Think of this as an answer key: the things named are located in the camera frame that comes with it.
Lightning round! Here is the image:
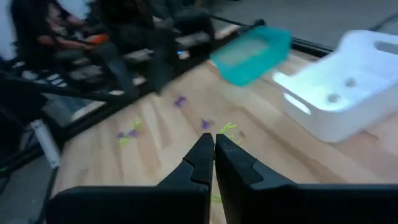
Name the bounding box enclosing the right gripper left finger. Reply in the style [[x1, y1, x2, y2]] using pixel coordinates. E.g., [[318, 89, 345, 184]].
[[46, 133, 215, 224]]

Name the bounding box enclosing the teal plastic bin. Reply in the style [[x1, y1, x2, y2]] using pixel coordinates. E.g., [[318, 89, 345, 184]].
[[209, 24, 294, 88]]

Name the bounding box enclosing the white frame bracket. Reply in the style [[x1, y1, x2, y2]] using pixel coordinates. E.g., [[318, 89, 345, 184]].
[[30, 119, 62, 169]]

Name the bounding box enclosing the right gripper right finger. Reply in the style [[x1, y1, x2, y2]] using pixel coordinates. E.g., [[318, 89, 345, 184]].
[[215, 133, 398, 224]]

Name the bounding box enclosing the white plastic bin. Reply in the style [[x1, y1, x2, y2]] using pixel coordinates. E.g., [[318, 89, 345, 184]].
[[272, 29, 398, 144]]

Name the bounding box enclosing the person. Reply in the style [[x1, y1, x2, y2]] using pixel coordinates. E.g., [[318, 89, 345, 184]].
[[11, 0, 137, 94]]

